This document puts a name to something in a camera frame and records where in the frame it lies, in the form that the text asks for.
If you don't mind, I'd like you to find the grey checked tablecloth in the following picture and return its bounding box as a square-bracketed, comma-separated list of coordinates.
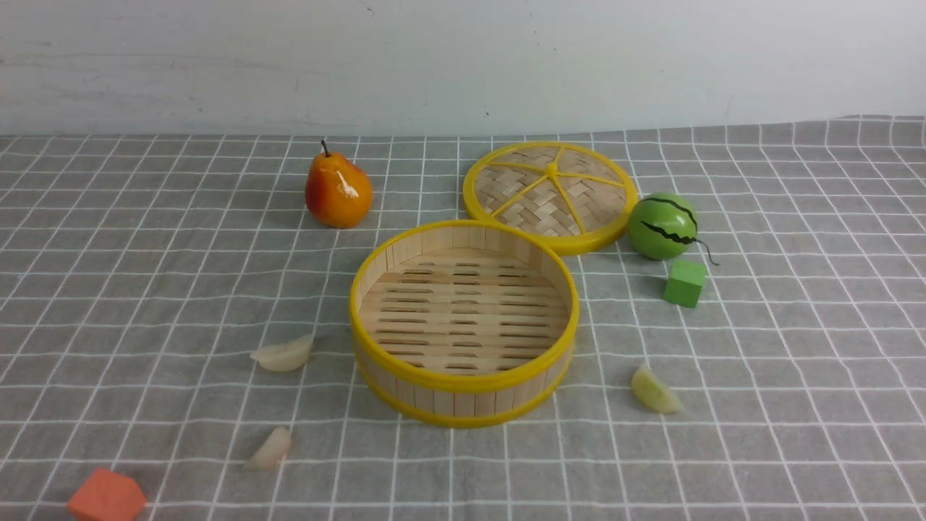
[1, 116, 925, 520]

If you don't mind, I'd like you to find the orange toy pear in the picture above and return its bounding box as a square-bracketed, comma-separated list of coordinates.
[305, 140, 373, 229]

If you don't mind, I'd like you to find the small white dumpling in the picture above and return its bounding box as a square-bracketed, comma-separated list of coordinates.
[244, 425, 292, 471]

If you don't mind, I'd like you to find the yellowish dumpling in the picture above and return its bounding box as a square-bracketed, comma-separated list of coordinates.
[629, 364, 684, 415]

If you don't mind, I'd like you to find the bamboo steamer tray yellow rim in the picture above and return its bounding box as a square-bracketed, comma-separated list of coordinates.
[349, 220, 581, 428]

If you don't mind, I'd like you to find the orange wooden block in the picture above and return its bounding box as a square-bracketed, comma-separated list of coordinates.
[66, 467, 148, 520]

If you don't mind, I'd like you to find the bamboo steamer lid yellow rim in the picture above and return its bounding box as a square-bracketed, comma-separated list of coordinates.
[462, 141, 639, 256]

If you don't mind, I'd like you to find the green wooden cube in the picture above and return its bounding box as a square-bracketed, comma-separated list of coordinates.
[663, 258, 708, 309]

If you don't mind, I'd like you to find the green toy watermelon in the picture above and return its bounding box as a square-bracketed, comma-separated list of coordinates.
[627, 192, 718, 266]

